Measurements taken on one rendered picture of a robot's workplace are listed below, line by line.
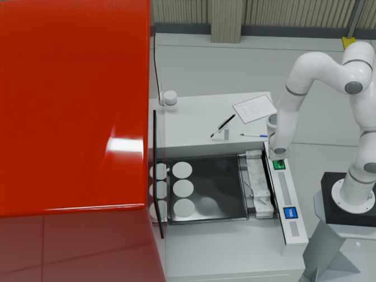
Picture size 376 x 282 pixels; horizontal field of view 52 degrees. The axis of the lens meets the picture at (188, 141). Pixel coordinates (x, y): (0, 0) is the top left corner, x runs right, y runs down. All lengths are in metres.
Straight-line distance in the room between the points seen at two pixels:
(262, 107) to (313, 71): 0.78
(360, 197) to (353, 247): 1.05
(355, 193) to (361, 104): 0.50
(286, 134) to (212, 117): 0.61
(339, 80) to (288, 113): 0.29
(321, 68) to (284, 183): 0.68
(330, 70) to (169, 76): 2.55
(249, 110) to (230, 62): 1.81
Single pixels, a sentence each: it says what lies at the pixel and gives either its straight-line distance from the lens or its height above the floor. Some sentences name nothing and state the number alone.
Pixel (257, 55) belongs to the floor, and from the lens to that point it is 4.01.
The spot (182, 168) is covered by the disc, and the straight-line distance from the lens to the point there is 1.95.
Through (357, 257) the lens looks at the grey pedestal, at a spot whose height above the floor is 0.02.
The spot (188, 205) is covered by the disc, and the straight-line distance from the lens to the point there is 1.84.
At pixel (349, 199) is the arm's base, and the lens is 1.89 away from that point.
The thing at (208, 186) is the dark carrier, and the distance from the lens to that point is 1.89.
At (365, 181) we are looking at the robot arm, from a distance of 1.77.
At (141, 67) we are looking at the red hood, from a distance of 1.07.
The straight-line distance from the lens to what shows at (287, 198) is 1.83.
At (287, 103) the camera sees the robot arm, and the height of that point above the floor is 1.43.
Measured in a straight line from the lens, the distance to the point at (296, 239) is 1.74.
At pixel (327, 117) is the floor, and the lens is 3.52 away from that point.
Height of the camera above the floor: 2.51
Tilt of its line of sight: 52 degrees down
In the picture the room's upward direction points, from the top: 3 degrees counter-clockwise
